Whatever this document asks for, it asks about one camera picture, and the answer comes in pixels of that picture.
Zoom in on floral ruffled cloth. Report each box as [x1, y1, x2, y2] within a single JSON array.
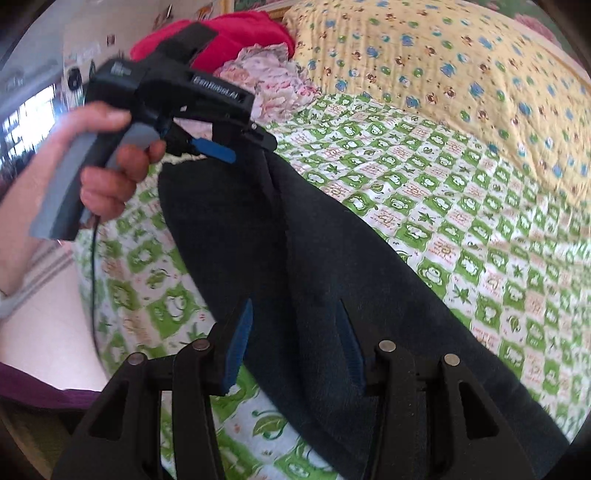
[[212, 44, 324, 125]]

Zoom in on person's left hand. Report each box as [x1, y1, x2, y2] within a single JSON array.
[[44, 102, 167, 217]]

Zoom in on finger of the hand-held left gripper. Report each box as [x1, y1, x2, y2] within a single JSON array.
[[164, 122, 238, 164], [212, 117, 278, 151]]

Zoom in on bright window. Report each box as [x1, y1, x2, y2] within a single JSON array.
[[0, 85, 57, 155]]

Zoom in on person's purple clothing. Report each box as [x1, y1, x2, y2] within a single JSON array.
[[0, 360, 105, 412]]

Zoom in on person's left forearm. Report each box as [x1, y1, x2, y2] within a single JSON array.
[[0, 131, 72, 319]]

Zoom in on green printed bedsheet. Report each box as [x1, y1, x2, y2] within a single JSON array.
[[69, 90, 591, 480]]

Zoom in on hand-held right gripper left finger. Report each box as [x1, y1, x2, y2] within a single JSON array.
[[51, 298, 254, 480]]

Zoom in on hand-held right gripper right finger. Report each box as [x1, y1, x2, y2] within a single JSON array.
[[339, 299, 539, 480]]

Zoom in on dark pants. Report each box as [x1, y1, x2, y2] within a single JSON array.
[[157, 134, 571, 480]]

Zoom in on yellow printed quilt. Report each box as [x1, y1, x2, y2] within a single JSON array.
[[281, 0, 591, 208]]

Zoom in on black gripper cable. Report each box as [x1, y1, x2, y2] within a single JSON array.
[[88, 215, 106, 356]]

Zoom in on red fleece blanket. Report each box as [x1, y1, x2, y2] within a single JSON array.
[[129, 11, 296, 70]]

